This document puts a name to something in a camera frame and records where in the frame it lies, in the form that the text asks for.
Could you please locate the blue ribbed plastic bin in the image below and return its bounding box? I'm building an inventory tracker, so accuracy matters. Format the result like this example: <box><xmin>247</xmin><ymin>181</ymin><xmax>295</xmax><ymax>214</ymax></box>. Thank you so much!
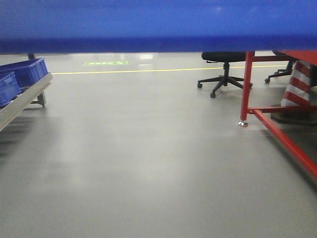
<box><xmin>0</xmin><ymin>0</ymin><xmax>317</xmax><ymax>54</ymax></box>

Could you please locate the low metal flow rack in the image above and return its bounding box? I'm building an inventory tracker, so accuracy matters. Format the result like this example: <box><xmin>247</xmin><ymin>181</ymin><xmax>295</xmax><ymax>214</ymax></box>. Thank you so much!
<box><xmin>0</xmin><ymin>53</ymin><xmax>53</xmax><ymax>132</ymax></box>

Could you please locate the small blue crate front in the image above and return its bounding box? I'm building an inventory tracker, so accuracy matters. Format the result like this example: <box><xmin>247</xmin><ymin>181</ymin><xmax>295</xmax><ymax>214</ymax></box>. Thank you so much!
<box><xmin>0</xmin><ymin>72</ymin><xmax>22</xmax><ymax>107</ymax></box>

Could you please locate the red metal table frame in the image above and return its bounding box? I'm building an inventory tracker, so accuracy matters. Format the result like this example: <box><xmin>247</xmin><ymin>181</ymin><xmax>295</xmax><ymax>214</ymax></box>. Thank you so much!
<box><xmin>238</xmin><ymin>50</ymin><xmax>317</xmax><ymax>183</ymax></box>

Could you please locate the blue crate on rack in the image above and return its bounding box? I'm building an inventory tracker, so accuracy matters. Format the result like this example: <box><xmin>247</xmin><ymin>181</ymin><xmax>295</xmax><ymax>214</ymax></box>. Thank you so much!
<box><xmin>0</xmin><ymin>58</ymin><xmax>48</xmax><ymax>88</ymax></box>

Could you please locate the red white striped barrier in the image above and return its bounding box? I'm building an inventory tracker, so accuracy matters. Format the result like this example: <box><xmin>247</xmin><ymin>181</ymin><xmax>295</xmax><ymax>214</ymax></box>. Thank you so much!
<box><xmin>281</xmin><ymin>60</ymin><xmax>311</xmax><ymax>107</ymax></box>

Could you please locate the black office chair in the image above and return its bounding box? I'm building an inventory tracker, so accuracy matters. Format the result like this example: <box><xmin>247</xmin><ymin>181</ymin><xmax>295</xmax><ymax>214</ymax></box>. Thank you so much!
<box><xmin>264</xmin><ymin>60</ymin><xmax>295</xmax><ymax>84</ymax></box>
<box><xmin>197</xmin><ymin>52</ymin><xmax>246</xmax><ymax>98</ymax></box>

